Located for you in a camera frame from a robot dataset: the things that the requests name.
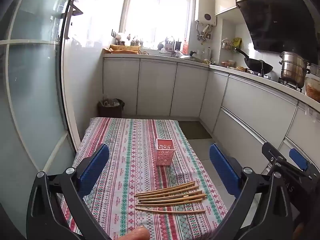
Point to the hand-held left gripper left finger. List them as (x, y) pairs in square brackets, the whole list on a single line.
[(93, 170)]

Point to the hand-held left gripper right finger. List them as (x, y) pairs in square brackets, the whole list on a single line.
[(225, 173)]

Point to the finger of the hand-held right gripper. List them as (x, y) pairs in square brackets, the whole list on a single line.
[(297, 158), (271, 153)]

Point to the pile of bamboo chopsticks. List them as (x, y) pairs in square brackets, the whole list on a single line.
[(170, 198)]

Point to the pink perforated utensil holder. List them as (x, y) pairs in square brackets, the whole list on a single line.
[(163, 155)]

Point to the person's left hand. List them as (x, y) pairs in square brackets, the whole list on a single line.
[(137, 233)]

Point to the patterned tablecloth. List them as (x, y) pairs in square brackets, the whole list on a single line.
[(130, 155)]

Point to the dark floor mat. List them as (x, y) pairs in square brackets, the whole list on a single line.
[(193, 130)]

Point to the black trash bin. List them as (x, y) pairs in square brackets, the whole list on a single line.
[(110, 111)]

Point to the glass bowl with red food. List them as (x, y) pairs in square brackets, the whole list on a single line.
[(313, 90)]

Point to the gas stove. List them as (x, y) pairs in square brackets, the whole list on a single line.
[(285, 82)]

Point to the steel steamer pot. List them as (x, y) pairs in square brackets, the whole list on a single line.
[(293, 72)]

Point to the black wok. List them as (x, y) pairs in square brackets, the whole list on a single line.
[(260, 66)]

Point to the frosted glass door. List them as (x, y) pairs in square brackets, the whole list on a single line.
[(32, 92)]

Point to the white kitchen cabinets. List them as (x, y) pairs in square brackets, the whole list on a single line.
[(155, 87)]

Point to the yellow bag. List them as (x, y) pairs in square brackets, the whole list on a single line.
[(237, 42)]

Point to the pot lid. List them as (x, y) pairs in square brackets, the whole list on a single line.
[(191, 56)]

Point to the yellow cloth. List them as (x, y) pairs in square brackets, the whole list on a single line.
[(122, 48)]

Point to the black range hood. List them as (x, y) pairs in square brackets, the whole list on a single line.
[(280, 22)]

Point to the row of small jars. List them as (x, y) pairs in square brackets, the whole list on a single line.
[(132, 41)]

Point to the black container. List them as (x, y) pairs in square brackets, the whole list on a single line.
[(178, 45)]

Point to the water heater pipes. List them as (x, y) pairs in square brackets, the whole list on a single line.
[(203, 33)]

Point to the knife rack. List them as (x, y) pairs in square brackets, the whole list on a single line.
[(169, 45)]

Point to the white gas water heater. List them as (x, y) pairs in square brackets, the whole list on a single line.
[(205, 7)]

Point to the kitchen window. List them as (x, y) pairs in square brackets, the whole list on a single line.
[(150, 12)]

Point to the black wall hooks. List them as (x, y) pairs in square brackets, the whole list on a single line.
[(114, 33)]

